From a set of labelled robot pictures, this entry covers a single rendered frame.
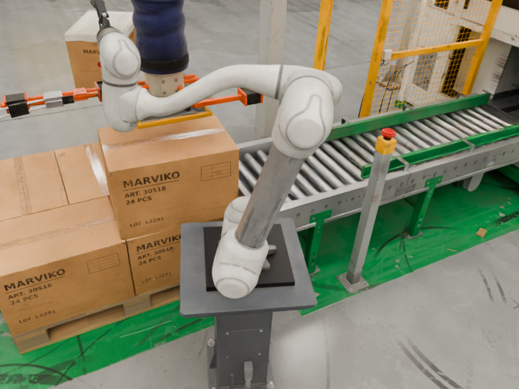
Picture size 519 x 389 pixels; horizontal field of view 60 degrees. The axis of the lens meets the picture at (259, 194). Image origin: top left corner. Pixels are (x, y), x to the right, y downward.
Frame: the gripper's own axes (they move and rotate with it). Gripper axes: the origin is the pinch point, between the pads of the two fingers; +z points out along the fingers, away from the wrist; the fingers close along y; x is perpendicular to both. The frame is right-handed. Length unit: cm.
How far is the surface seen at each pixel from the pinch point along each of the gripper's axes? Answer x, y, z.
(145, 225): 7, 97, 4
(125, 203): -1, 81, 4
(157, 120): 19, 45, 10
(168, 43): 27.3, 13.9, 12.4
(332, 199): 106, 101, -9
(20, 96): -31, 32, 23
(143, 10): 19.3, 1.6, 16.4
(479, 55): 289, 69, 68
